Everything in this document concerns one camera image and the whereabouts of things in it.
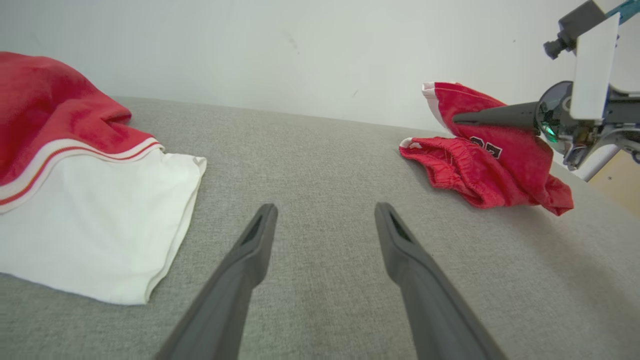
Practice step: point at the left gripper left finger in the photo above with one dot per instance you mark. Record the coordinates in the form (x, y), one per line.
(225, 295)

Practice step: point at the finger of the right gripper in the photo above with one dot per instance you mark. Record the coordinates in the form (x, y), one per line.
(505, 116)

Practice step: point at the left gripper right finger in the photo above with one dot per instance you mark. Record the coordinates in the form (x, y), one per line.
(430, 305)

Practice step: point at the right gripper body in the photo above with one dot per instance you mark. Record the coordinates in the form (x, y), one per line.
(592, 75)

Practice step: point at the red jersey shorts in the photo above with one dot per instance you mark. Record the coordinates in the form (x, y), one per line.
(500, 170)

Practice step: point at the red white jersey shirt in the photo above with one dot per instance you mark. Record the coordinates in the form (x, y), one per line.
(75, 200)

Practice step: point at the grey fabric sofa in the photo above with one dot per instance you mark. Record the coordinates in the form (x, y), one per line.
(320, 165)

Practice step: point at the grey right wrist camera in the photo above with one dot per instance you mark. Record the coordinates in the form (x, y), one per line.
(577, 25)

